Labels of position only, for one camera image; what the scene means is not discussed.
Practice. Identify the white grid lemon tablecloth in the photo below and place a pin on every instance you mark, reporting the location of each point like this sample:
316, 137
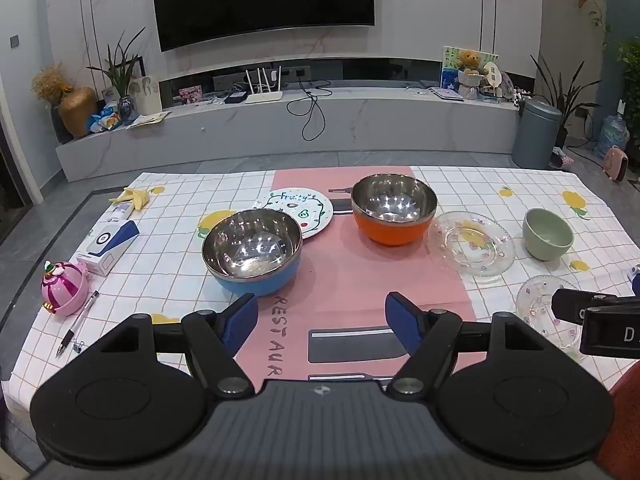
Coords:
175, 210

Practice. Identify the marble television ledge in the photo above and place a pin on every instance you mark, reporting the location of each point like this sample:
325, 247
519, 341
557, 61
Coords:
375, 125

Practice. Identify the loose papers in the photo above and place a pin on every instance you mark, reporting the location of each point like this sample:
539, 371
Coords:
148, 119

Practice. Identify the pink printed placemat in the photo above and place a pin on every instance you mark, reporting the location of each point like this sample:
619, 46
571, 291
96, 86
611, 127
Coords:
340, 270

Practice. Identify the snack packets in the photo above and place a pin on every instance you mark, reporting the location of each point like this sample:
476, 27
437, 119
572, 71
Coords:
105, 120

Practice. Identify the white drawing card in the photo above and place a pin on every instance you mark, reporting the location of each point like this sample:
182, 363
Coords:
147, 95

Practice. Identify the banana peel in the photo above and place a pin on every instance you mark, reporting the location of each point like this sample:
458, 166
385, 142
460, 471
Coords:
132, 196

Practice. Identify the orange steel bowl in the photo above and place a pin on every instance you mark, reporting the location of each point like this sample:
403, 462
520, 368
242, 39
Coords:
390, 232

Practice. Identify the small black device box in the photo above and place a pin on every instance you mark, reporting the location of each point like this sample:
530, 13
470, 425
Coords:
235, 97

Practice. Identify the white tube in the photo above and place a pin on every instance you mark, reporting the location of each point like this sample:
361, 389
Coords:
115, 218

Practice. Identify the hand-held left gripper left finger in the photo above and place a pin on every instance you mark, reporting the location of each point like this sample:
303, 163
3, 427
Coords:
241, 321

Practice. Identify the large water jug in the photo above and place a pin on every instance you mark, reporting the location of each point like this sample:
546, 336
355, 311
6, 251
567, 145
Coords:
611, 135

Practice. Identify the green ceramic bowl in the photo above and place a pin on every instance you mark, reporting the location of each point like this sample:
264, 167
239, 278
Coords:
547, 240

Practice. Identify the dried yellow flowers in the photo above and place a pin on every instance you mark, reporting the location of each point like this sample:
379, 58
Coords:
50, 82

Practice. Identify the wall-mounted television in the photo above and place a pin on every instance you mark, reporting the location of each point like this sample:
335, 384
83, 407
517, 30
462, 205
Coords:
260, 0

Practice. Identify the gold vase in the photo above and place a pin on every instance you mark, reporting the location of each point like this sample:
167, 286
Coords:
77, 112

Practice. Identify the white and blue box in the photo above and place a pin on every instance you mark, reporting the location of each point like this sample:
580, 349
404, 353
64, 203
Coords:
107, 247

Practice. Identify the green leafy potted plant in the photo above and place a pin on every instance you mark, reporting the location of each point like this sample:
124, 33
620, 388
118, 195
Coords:
117, 70

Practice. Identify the beaded glass plate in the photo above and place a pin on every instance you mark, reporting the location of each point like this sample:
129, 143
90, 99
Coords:
536, 310

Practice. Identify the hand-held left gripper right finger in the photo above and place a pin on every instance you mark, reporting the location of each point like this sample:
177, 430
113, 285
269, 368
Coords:
404, 322

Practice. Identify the flowered glass plate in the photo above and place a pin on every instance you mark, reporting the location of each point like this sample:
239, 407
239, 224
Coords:
470, 246

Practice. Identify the pink round toy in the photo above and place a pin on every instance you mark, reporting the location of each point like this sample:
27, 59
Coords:
65, 290

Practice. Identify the pink photo card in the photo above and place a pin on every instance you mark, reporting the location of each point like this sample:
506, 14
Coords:
190, 94

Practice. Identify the blue steel bowl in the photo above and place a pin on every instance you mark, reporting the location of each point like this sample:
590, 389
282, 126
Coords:
250, 252

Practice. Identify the red-brown chair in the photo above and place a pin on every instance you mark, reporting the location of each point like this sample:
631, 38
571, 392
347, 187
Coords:
625, 425

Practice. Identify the brown teddy bear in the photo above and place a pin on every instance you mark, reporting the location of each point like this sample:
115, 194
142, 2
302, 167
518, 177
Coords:
469, 60

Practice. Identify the grey trash can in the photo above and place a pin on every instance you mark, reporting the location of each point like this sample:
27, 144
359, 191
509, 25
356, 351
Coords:
536, 135

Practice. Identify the black binder clip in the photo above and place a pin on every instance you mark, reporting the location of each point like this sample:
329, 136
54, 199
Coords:
77, 346

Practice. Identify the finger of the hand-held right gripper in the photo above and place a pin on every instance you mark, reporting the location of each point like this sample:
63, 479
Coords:
567, 304

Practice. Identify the ballpoint pen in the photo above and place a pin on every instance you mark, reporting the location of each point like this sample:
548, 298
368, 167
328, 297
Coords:
79, 322

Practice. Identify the pink bag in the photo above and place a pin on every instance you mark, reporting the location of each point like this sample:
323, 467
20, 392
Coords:
617, 162

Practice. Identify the white router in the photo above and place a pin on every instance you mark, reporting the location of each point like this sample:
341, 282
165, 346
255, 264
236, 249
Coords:
264, 95

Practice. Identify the white printed ceramic plate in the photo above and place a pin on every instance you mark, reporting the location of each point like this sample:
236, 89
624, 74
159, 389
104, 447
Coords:
312, 210

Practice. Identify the tall dark potted plant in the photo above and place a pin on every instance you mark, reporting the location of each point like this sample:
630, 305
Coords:
567, 95

